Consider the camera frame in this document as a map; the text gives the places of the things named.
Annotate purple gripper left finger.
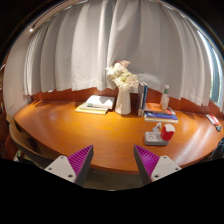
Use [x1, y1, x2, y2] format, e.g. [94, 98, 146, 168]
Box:
[44, 144, 95, 187]

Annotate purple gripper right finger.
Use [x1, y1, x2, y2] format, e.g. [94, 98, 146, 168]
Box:
[133, 144, 183, 186]

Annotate red and white charger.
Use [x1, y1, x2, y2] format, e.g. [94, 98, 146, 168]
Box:
[161, 124, 175, 141]

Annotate blue flat book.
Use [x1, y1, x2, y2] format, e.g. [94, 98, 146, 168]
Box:
[144, 112, 178, 123]

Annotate yellow book under stack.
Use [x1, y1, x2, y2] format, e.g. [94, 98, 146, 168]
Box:
[75, 103, 107, 115]

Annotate orange flat book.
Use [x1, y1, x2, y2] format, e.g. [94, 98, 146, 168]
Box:
[144, 103, 175, 115]

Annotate white book on stack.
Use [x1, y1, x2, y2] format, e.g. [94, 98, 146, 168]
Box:
[86, 95, 115, 109]

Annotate upright blue book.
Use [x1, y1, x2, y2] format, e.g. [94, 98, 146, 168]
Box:
[142, 82, 148, 111]

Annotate clear plastic bottle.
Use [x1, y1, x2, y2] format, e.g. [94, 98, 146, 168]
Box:
[160, 85, 169, 110]

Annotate white ceramic vase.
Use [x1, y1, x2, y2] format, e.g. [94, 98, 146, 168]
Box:
[115, 90, 131, 115]

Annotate wooden chair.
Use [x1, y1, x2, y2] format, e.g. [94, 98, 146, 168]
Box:
[6, 114, 52, 168]

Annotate upright grey book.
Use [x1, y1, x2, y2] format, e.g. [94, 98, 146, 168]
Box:
[137, 82, 145, 116]

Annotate dark object right edge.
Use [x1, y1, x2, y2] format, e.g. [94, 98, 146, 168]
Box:
[212, 137, 224, 160]

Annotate red object at right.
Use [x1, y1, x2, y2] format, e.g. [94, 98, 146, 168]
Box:
[206, 114, 221, 132]

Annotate white and pink flowers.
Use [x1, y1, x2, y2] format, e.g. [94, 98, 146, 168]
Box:
[106, 60, 139, 91]

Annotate white curtain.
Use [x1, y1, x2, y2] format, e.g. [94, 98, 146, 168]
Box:
[24, 0, 211, 106]

